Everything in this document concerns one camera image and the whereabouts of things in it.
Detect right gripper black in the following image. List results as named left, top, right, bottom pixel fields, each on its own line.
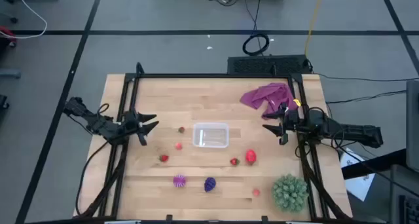
left=263, top=102, right=301, bottom=145

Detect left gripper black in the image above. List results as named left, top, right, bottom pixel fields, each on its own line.
left=120, top=109, right=160, bottom=147

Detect red toy dragon fruit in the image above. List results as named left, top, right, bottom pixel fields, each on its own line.
left=245, top=149, right=257, bottom=166

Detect purple white-striped toy onion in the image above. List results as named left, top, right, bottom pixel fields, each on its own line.
left=172, top=174, right=187, bottom=189

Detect purple toy grape bunch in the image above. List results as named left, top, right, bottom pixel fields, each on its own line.
left=204, top=176, right=217, bottom=193

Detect clear plastic tupperware container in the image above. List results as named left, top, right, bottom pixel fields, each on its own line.
left=192, top=122, right=230, bottom=149

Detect magenta cloth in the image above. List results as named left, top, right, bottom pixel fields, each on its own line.
left=239, top=83, right=299, bottom=121

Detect black vented equipment case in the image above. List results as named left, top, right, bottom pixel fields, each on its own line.
left=227, top=54, right=312, bottom=76

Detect green toy lettuce head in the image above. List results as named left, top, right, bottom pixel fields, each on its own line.
left=271, top=173, right=310, bottom=214

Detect white paper sheet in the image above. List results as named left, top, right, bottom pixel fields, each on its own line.
left=340, top=147, right=376, bottom=202

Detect grey cabinet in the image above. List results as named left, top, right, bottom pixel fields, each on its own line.
left=405, top=79, right=419, bottom=171

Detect dark equipment cabinet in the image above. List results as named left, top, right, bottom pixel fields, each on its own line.
left=388, top=164, right=419, bottom=224

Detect red chair part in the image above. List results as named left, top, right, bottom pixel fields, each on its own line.
left=0, top=25, right=18, bottom=48

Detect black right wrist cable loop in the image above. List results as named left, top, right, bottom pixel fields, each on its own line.
left=306, top=105, right=329, bottom=119

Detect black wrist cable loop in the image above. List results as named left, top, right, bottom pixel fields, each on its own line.
left=306, top=105, right=329, bottom=119
left=97, top=102, right=111, bottom=116

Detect black left wrist cable loop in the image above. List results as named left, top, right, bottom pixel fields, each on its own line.
left=97, top=102, right=111, bottom=116

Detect coiled black cable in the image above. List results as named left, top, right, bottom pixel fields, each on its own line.
left=242, top=33, right=270, bottom=57

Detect black metal table frame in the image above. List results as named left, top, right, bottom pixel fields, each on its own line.
left=73, top=62, right=354, bottom=224

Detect black left arm base cable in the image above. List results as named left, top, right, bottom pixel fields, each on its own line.
left=75, top=139, right=111, bottom=217

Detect thin black floor cable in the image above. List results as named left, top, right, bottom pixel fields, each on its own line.
left=244, top=0, right=264, bottom=35
left=325, top=90, right=407, bottom=105
left=313, top=72, right=419, bottom=83

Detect yellow hanging cable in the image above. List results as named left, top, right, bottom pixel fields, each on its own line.
left=304, top=0, right=326, bottom=58

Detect white floor cable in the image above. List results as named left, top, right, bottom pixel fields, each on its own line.
left=0, top=0, right=48, bottom=40

